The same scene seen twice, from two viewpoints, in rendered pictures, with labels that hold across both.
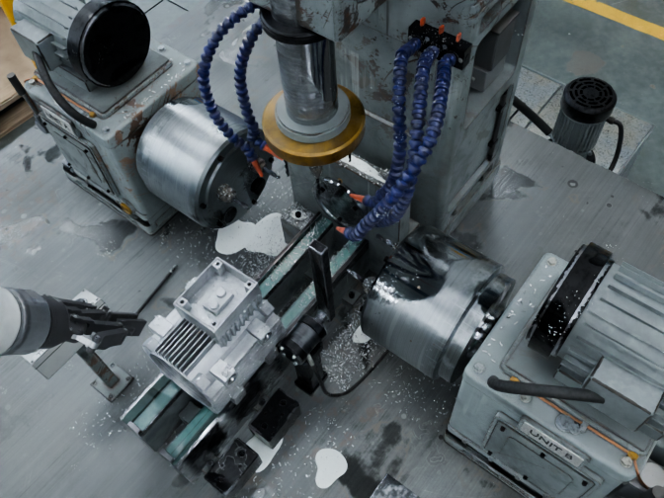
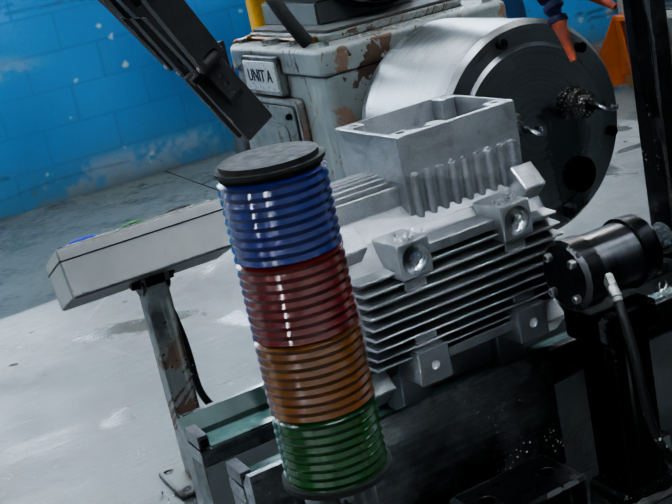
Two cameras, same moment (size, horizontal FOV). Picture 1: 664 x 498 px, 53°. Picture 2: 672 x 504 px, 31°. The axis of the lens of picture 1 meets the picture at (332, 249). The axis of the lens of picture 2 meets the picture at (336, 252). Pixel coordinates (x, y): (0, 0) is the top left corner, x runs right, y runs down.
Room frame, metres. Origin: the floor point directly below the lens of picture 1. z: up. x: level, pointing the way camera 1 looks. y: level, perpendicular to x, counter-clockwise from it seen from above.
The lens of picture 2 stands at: (-0.38, -0.08, 1.35)
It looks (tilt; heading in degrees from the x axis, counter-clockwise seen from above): 17 degrees down; 22
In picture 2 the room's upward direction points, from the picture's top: 12 degrees counter-clockwise
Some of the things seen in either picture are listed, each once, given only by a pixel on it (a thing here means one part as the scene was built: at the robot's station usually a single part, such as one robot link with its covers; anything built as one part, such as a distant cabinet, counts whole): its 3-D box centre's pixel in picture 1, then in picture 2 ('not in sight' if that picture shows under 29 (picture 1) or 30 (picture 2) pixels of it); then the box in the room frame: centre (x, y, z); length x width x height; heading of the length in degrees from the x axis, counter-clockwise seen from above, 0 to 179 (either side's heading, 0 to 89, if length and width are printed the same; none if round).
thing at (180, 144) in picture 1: (191, 152); (462, 121); (1.02, 0.30, 1.04); 0.37 x 0.25 x 0.25; 48
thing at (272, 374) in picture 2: not in sight; (313, 364); (0.18, 0.18, 1.10); 0.06 x 0.06 x 0.04
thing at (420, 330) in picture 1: (449, 310); not in sight; (0.56, -0.21, 1.04); 0.41 x 0.25 x 0.25; 48
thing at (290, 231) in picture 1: (300, 227); not in sight; (0.91, 0.07, 0.86); 0.07 x 0.06 x 0.12; 48
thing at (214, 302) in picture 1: (219, 302); (430, 154); (0.59, 0.21, 1.11); 0.12 x 0.11 x 0.07; 139
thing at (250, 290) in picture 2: not in sight; (297, 288); (0.18, 0.18, 1.14); 0.06 x 0.06 x 0.04
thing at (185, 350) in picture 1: (215, 340); (411, 270); (0.56, 0.24, 1.02); 0.20 x 0.19 x 0.19; 139
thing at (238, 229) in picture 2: not in sight; (279, 210); (0.18, 0.18, 1.19); 0.06 x 0.06 x 0.04
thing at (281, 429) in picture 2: not in sight; (329, 436); (0.18, 0.18, 1.05); 0.06 x 0.06 x 0.04
